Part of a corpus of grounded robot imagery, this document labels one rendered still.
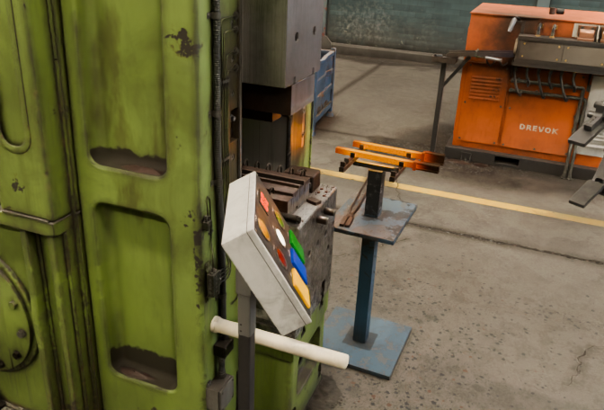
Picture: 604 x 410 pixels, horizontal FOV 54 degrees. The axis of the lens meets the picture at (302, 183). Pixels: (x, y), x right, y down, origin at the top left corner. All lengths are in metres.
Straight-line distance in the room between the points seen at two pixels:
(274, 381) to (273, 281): 1.01
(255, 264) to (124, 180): 0.64
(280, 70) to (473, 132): 3.80
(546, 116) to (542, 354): 2.66
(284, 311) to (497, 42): 4.14
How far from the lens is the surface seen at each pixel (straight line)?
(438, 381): 2.82
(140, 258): 2.00
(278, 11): 1.74
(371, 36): 9.67
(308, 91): 1.96
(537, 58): 5.10
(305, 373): 2.52
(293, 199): 1.99
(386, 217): 2.59
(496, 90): 5.31
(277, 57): 1.76
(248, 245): 1.30
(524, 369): 3.02
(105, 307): 2.14
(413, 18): 9.49
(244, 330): 1.62
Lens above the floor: 1.79
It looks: 23 degrees down
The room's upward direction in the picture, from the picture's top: 3 degrees clockwise
